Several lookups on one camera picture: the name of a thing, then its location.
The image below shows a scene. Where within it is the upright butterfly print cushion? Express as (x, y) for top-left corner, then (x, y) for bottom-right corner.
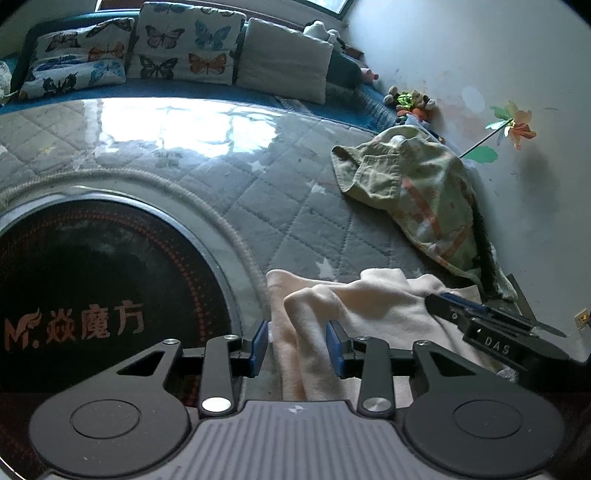
(127, 2), (246, 85)

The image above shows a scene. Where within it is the round black induction cooktop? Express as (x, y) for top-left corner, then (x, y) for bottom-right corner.
(1, 196), (238, 479)

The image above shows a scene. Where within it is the plain grey cushion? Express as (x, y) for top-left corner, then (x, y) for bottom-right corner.
(235, 18), (334, 104)

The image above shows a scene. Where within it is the green patterned garment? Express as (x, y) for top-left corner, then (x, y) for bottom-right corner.
(331, 125), (517, 301)

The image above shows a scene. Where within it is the white plush toy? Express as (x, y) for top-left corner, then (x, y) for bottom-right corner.
(303, 20), (341, 44)

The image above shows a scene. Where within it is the colourful paper pinwheel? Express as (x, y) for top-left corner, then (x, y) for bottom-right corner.
(460, 101), (537, 164)

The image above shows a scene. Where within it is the cream white shirt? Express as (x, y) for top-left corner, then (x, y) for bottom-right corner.
(266, 268), (504, 404)

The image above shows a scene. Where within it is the small plush toy pile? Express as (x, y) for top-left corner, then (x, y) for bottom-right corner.
(383, 86), (436, 121)

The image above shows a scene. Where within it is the lying butterfly print cushion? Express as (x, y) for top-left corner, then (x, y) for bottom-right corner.
(19, 17), (135, 100)

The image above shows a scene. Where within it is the dark blue sofa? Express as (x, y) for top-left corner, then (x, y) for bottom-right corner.
(1, 9), (397, 132)

